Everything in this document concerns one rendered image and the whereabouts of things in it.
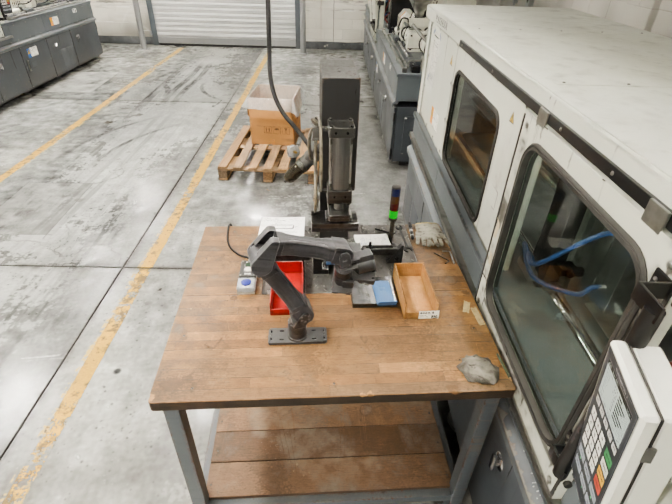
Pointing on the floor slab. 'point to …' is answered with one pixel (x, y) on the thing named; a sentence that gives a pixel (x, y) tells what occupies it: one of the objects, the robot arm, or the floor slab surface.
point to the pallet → (234, 160)
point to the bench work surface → (322, 390)
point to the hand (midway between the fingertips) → (341, 288)
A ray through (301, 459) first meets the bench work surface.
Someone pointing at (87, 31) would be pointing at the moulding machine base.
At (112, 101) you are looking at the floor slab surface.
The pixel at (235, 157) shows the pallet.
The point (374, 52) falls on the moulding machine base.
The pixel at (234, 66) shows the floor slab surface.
